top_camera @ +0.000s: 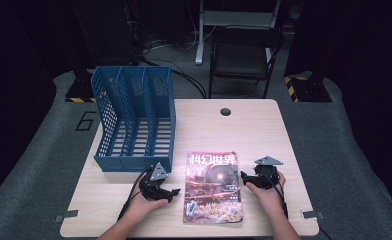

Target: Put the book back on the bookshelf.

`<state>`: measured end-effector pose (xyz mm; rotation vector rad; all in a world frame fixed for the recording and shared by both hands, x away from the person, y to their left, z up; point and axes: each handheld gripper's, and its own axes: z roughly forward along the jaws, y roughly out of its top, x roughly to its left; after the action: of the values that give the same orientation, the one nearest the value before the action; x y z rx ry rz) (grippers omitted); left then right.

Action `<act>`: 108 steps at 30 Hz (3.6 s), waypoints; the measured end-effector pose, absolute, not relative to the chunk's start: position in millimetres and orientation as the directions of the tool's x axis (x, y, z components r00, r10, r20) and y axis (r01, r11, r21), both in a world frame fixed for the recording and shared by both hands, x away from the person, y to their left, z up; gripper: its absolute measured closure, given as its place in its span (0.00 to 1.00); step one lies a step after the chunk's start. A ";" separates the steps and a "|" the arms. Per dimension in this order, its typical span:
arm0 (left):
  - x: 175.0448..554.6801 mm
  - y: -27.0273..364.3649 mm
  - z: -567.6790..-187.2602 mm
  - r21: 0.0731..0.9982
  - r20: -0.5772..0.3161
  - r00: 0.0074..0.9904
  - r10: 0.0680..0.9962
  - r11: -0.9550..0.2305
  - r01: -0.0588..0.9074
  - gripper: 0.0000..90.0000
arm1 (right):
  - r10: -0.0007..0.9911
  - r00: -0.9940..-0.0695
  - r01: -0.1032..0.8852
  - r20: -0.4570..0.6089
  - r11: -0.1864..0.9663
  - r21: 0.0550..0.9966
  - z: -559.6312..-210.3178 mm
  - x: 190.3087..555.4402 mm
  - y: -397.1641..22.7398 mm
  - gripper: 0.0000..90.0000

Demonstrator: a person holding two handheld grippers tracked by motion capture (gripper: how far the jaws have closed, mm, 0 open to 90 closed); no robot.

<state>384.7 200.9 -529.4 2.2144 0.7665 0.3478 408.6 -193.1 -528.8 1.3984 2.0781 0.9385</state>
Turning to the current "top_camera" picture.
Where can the grey tape strip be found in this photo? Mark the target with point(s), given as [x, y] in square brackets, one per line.
[312, 215]
[65, 215]

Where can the black folding chair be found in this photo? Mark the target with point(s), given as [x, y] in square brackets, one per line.
[240, 60]

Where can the white metal desk frame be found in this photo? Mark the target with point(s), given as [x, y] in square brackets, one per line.
[200, 40]

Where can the glossy science fiction magazine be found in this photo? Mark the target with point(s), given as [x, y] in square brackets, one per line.
[214, 196]

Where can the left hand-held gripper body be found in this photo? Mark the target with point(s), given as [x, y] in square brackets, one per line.
[152, 188]

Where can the blue plastic file rack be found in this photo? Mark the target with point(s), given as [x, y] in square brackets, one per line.
[134, 100]

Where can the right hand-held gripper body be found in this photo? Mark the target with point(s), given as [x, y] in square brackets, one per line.
[265, 178]

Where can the black equipment cabinet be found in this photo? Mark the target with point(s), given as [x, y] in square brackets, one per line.
[107, 33]

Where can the person's right hand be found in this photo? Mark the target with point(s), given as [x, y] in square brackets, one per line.
[269, 200]

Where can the black stand base striped tape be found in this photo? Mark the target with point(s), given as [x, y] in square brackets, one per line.
[80, 91]
[309, 90]

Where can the person's left hand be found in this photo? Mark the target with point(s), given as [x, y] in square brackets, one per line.
[140, 205]

